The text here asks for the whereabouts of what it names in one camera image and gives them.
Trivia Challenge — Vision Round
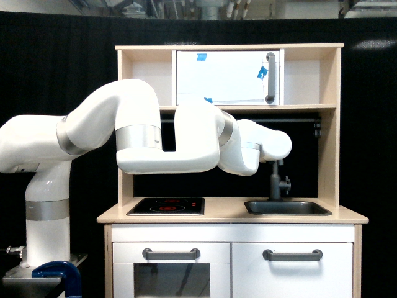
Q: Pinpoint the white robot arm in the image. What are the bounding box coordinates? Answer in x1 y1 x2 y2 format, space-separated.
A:
1 79 292 267

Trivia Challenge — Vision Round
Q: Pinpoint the grey faucet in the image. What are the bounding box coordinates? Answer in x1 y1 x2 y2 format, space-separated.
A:
269 161 282 202

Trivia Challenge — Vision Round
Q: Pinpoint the grey faucet knob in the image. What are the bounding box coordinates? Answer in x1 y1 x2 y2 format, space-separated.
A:
279 176 292 195

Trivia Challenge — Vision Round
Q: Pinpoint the black stovetop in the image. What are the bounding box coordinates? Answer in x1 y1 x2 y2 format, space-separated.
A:
126 197 205 216

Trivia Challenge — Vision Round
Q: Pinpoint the white microwave door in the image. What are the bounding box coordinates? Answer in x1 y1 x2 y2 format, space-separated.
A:
176 50 282 106

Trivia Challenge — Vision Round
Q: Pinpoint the grey sink basin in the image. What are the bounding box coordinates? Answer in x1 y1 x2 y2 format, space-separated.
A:
244 201 332 216

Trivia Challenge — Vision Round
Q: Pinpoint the blue tape top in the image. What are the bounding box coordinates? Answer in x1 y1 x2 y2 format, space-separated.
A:
197 53 207 61

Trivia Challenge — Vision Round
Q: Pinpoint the blue tape right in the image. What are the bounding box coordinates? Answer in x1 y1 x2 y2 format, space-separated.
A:
257 66 268 80

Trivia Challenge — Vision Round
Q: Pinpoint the wooden toy kitchen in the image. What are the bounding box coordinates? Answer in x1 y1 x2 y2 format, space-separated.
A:
98 43 368 297

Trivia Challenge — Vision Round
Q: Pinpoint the white cabinet door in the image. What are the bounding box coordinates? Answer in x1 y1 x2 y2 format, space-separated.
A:
231 242 353 297

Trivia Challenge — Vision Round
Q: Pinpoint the white oven door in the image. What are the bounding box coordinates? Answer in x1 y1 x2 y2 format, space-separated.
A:
113 242 231 297

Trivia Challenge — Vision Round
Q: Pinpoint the black curtain backdrop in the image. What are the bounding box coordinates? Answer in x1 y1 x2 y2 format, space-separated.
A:
1 12 396 297

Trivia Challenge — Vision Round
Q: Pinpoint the blue clamp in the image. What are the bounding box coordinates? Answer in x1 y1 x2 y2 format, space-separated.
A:
31 261 83 298

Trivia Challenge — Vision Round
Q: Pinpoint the grey hanging rail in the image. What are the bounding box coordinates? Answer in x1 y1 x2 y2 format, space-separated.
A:
161 118 321 124

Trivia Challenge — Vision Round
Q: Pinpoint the grey oven handle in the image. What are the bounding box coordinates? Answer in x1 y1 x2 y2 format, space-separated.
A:
142 248 201 261

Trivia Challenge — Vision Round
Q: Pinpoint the grey microwave handle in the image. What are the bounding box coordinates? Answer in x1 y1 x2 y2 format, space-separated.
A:
265 53 276 104

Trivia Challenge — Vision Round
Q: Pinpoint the grey cabinet handle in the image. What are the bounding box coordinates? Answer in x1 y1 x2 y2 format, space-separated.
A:
262 249 323 262

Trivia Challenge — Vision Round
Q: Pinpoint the metal base plate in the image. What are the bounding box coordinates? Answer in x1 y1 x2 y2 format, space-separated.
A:
1 253 87 297

